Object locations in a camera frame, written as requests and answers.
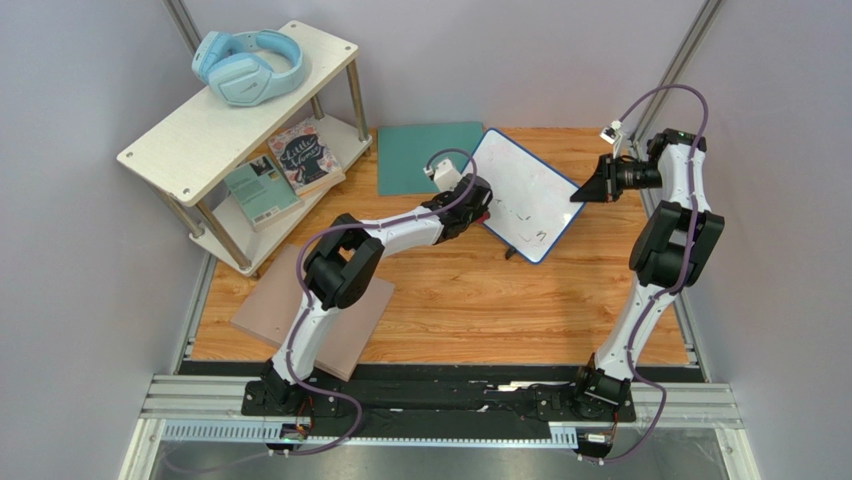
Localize blue framed whiteboard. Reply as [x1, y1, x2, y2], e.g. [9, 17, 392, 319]
[472, 128, 585, 264]

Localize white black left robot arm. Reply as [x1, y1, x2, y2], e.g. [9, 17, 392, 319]
[241, 173, 493, 416]

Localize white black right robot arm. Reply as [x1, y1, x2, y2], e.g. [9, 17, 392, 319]
[571, 129, 725, 419]

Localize teal mat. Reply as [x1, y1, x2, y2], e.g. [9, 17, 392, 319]
[378, 122, 484, 196]

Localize floral cover book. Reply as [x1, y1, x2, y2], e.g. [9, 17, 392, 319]
[266, 118, 345, 197]

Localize teal cover book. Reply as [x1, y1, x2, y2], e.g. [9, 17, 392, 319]
[224, 155, 303, 232]

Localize pink square board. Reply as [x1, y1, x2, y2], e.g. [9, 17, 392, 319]
[231, 244, 395, 381]

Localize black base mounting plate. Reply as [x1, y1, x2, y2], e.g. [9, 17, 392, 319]
[242, 367, 637, 440]

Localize light blue headphones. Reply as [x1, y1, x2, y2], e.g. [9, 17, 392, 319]
[191, 30, 307, 107]

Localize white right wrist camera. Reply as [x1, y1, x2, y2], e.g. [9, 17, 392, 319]
[599, 119, 627, 159]

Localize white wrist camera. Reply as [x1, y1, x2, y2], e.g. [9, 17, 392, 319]
[423, 158, 462, 192]
[599, 119, 627, 159]

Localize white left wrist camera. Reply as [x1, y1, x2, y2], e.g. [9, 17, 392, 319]
[423, 158, 462, 192]

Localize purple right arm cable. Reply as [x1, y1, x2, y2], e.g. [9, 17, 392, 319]
[575, 83, 710, 465]

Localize aluminium frame rail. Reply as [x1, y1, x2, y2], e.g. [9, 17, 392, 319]
[119, 375, 760, 479]

